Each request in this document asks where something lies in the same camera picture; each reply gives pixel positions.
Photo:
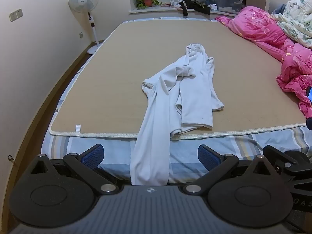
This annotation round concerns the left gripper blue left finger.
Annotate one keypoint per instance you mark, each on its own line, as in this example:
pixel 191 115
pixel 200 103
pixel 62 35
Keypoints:
pixel 85 164

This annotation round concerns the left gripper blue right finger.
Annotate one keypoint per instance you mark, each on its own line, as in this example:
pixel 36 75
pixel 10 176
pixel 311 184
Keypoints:
pixel 217 165

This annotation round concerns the white long sleeve shirt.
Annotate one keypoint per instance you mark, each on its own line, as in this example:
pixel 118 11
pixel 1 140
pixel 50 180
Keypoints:
pixel 181 98

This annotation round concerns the striped blue bed sheet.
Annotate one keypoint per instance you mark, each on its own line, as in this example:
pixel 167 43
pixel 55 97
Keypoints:
pixel 184 163

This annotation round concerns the beige bed mat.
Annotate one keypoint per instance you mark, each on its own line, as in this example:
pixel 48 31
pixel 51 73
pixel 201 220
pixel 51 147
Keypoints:
pixel 106 100

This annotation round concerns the smartphone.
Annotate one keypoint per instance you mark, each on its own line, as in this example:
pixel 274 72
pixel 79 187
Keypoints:
pixel 309 94

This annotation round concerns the pink floral quilt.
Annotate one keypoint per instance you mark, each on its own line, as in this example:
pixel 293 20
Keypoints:
pixel 259 27

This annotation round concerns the white floral quilt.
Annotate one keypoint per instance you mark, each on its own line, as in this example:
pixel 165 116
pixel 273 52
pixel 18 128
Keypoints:
pixel 294 18

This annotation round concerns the white standing fan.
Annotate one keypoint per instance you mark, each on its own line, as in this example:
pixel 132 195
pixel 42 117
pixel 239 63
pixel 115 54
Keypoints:
pixel 86 7

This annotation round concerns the potted green plant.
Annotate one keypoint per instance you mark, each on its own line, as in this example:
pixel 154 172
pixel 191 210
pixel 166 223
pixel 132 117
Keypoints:
pixel 143 4

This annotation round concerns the double wall switch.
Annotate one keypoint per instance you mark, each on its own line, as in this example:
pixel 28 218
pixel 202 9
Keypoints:
pixel 15 15

